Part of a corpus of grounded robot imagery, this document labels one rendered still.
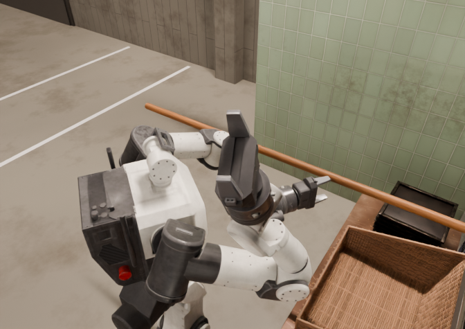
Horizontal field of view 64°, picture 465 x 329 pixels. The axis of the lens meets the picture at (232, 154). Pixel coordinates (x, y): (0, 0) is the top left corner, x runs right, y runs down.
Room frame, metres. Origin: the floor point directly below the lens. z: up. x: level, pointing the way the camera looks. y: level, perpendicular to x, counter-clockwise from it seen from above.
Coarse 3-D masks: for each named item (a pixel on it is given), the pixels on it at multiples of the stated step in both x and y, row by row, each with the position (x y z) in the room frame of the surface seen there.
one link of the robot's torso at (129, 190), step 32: (96, 192) 0.69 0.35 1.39; (128, 192) 0.69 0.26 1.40; (160, 192) 0.69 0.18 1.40; (192, 192) 0.71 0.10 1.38; (96, 224) 0.58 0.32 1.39; (128, 224) 0.60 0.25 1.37; (160, 224) 0.60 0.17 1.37; (192, 224) 0.62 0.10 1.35; (96, 256) 0.57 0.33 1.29; (128, 256) 0.59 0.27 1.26
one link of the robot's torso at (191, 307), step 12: (192, 288) 0.68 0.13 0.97; (204, 288) 0.74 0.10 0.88; (192, 300) 0.68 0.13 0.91; (168, 312) 0.72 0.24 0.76; (180, 312) 0.69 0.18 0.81; (192, 312) 0.72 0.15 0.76; (168, 324) 0.72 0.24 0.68; (180, 324) 0.69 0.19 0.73; (192, 324) 0.71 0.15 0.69; (204, 324) 0.73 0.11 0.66
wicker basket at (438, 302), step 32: (352, 256) 1.10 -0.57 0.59; (416, 256) 0.99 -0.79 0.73; (448, 256) 0.94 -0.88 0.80; (320, 288) 0.91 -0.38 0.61; (384, 288) 0.93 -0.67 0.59; (448, 288) 0.81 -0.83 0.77; (320, 320) 0.78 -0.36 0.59; (352, 320) 0.78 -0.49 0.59; (416, 320) 0.78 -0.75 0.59; (448, 320) 0.67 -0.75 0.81
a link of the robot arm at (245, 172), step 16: (224, 144) 0.47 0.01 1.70; (240, 144) 0.47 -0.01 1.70; (256, 144) 0.46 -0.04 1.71; (224, 160) 0.45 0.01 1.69; (240, 160) 0.45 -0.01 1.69; (256, 160) 0.45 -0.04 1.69; (240, 176) 0.42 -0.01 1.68; (256, 176) 0.45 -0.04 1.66; (256, 192) 0.43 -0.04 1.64; (272, 192) 0.47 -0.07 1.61; (240, 208) 0.43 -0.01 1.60; (256, 208) 0.43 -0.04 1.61
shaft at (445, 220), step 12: (156, 108) 1.44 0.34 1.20; (180, 120) 1.35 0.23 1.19; (192, 120) 1.34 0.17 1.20; (276, 156) 1.09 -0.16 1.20; (288, 156) 1.08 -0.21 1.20; (300, 168) 1.03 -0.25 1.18; (312, 168) 1.01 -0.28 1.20; (336, 180) 0.96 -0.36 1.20; (348, 180) 0.95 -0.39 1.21; (360, 192) 0.91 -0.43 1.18; (372, 192) 0.89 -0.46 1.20; (396, 204) 0.84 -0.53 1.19; (408, 204) 0.83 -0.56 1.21; (432, 216) 0.78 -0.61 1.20; (444, 216) 0.78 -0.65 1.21; (456, 228) 0.74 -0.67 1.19
